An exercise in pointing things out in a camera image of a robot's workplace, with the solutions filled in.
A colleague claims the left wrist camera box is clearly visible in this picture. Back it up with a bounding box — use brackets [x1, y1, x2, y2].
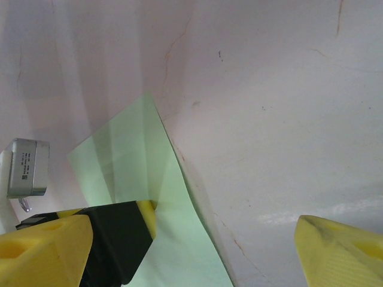
[5, 137, 51, 200]

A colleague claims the light green paper sheet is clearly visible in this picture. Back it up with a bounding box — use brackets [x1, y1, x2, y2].
[67, 91, 236, 287]

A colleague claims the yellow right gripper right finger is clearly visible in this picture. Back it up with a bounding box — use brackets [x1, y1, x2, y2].
[294, 214, 383, 287]

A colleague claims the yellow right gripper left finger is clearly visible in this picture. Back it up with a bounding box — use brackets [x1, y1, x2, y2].
[0, 215, 94, 287]

